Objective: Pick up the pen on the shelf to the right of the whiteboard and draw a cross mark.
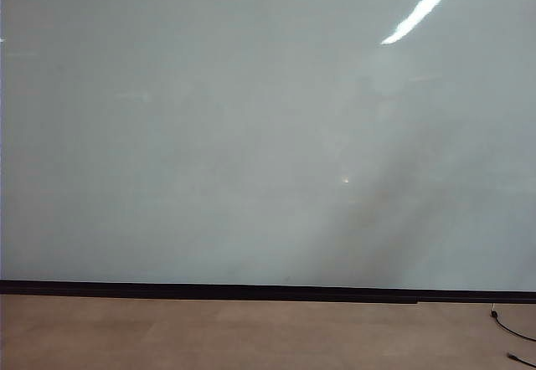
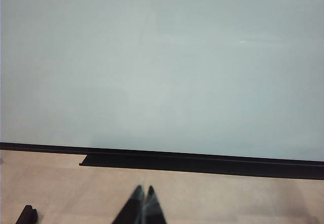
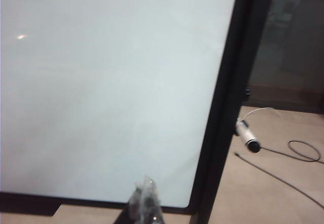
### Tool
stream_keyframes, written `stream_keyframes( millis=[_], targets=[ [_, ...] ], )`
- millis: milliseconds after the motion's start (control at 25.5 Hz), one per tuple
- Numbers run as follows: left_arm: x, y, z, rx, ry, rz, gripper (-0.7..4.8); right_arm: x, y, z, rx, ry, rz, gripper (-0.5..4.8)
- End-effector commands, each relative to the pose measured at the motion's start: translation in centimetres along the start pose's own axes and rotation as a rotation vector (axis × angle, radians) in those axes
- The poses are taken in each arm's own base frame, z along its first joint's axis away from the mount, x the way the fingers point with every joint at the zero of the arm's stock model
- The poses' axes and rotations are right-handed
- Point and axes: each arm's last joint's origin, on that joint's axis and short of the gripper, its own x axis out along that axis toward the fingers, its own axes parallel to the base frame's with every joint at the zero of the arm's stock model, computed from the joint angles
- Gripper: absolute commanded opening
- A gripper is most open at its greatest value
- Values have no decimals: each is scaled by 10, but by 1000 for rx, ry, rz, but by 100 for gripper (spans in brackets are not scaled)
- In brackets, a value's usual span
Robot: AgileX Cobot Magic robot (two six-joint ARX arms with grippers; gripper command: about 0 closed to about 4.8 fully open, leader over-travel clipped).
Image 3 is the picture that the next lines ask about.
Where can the white marker pen black cap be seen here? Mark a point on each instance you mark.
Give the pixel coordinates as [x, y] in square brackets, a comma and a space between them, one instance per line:
[246, 135]

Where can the taped black right gripper right finger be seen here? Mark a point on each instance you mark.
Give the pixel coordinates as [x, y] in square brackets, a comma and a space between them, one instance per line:
[152, 203]

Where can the black framed whiteboard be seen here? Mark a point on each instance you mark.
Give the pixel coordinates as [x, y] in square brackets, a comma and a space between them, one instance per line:
[101, 82]

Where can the dark framed glass partition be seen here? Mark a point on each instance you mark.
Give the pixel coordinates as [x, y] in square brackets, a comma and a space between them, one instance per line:
[291, 44]

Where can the taped black right gripper left finger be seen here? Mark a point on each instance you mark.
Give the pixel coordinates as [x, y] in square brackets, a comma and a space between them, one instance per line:
[134, 203]

